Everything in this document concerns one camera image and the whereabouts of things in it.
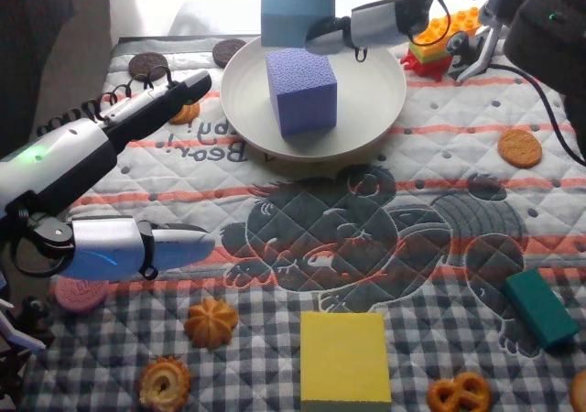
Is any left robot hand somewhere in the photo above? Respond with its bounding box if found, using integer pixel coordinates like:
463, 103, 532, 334
0, 70, 217, 281

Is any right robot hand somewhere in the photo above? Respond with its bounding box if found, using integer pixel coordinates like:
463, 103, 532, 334
305, 0, 484, 63

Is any blue cube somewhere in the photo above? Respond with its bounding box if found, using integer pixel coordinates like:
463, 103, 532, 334
260, 0, 338, 49

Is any purple textured cube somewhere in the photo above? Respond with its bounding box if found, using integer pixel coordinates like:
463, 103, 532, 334
265, 48, 339, 138

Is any white round plate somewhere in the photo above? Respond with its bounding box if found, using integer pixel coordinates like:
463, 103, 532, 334
219, 36, 408, 163

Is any orange green red brick toy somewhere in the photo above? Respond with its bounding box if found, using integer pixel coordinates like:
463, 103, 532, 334
401, 7, 487, 82

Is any chocolate sandwich cookie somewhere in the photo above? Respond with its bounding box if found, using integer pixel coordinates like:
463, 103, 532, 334
127, 51, 168, 82
212, 38, 249, 69

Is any dark curtain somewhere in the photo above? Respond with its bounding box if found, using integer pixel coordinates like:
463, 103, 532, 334
0, 0, 114, 157

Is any golden swirl cookie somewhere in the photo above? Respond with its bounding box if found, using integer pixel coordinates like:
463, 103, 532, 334
168, 101, 202, 126

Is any pink swirl cookie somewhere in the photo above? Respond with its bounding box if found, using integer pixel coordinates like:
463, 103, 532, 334
54, 276, 111, 315

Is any round brown biscuit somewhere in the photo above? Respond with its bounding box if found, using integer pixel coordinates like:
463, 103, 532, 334
497, 129, 544, 169

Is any grey bear-print quilt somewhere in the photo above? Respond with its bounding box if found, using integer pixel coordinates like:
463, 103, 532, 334
20, 29, 586, 412

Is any golden flower-shaped cookie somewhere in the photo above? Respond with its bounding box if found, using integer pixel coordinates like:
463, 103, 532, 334
183, 297, 241, 352

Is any teal rectangular block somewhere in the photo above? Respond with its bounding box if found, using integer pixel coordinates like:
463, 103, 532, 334
502, 267, 582, 351

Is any yellow flat block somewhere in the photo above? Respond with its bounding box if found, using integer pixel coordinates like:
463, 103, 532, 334
299, 311, 393, 412

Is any pretzel-shaped cookie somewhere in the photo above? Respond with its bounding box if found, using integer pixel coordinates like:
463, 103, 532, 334
426, 371, 493, 412

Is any plain golden cookie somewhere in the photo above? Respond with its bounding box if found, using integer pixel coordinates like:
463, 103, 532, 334
570, 369, 586, 412

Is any ring-shaped butter cookie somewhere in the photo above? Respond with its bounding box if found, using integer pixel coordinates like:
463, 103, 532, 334
138, 355, 192, 412

